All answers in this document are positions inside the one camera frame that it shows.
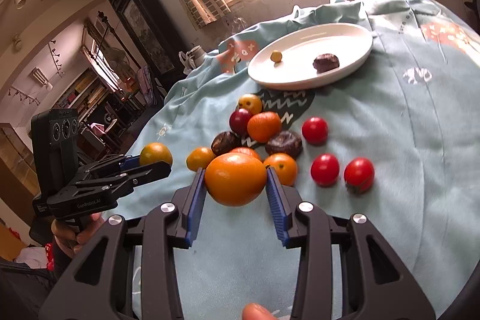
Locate yellow spotted fruit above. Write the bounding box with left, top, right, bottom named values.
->
left=238, top=93, right=263, bottom=115

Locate right hand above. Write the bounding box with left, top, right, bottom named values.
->
left=241, top=303, right=277, bottom=320

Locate yellow orange lemon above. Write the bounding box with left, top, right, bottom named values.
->
left=185, top=147, right=216, bottom=171

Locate dark red plum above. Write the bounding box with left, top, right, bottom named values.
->
left=229, top=108, right=253, bottom=136

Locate white pitcher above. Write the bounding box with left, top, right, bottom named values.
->
left=178, top=46, right=206, bottom=75

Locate dark brown water chestnut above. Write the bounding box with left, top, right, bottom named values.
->
left=211, top=131, right=241, bottom=156

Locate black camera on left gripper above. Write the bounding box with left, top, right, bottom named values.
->
left=31, top=109, right=79, bottom=197

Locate light blue patterned tablecloth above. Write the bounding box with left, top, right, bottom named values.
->
left=116, top=0, right=479, bottom=314

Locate smooth orange citrus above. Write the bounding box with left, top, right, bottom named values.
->
left=264, top=153, right=298, bottom=187

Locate small orange citrus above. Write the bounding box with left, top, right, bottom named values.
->
left=204, top=153, right=268, bottom=207

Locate small yellow fruit on plate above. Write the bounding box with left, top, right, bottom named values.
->
left=270, top=50, right=282, bottom=63

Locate white oval plate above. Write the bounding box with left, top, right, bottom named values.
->
left=247, top=23, right=374, bottom=91

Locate large yellow orange citrus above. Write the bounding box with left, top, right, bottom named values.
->
left=139, top=142, right=173, bottom=166

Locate red cherry tomato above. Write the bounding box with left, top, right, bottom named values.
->
left=343, top=157, right=375, bottom=195
left=301, top=117, right=329, bottom=145
left=311, top=154, right=340, bottom=187

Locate large textured orange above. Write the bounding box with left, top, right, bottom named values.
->
left=231, top=147, right=262, bottom=162

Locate textured mandarin orange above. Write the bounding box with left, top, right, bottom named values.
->
left=247, top=111, right=282, bottom=144

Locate left hand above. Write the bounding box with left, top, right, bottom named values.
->
left=51, top=213, right=104, bottom=258

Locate dark wooden cabinet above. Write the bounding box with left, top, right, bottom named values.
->
left=108, top=0, right=186, bottom=90

